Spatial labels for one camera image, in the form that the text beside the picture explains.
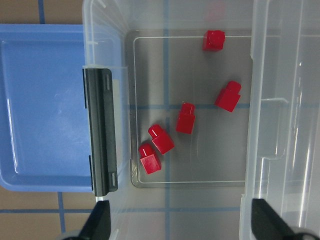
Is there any red block middle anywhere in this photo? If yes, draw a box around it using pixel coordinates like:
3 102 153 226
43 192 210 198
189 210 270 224
214 80 242 113

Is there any red block from tray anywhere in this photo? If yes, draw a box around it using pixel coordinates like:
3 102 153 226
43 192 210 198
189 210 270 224
175 102 196 135

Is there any clear plastic box lid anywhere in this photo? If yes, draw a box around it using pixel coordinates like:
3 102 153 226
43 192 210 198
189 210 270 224
239 0 320 240

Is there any blue plastic tray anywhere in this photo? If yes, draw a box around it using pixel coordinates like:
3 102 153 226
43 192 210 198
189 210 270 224
0 24 92 192

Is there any black box latch handle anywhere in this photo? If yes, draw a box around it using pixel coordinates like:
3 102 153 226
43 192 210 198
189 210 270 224
82 68 118 197

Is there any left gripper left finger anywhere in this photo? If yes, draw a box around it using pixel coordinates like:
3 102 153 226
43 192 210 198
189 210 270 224
56 200 111 240

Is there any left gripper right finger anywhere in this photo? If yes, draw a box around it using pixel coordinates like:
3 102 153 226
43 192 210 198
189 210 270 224
251 198 320 240

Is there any red block pair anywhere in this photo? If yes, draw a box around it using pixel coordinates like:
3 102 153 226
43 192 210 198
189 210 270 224
138 143 162 175
148 124 175 155

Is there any red block lower pair upper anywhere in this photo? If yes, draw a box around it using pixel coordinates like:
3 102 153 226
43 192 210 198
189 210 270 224
148 124 175 155

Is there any clear plastic storage box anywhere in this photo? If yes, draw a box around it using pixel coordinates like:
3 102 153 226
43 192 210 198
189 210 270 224
82 0 256 240

